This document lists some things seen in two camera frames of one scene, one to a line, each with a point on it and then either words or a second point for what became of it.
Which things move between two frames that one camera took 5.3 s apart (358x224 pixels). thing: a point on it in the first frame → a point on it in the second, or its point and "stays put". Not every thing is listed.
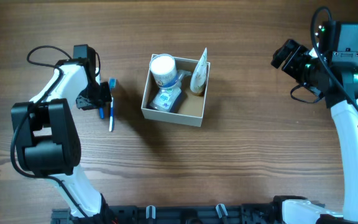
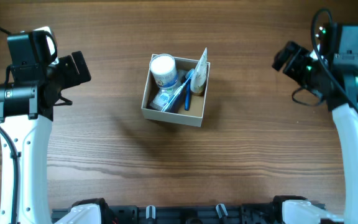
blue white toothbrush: [112, 85] → [177, 91]
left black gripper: [95, 96] → [74, 70]
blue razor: [102, 114] → [187, 99]
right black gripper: [293, 59] stays put
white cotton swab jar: [163, 68] stays put
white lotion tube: [198, 78] stays put
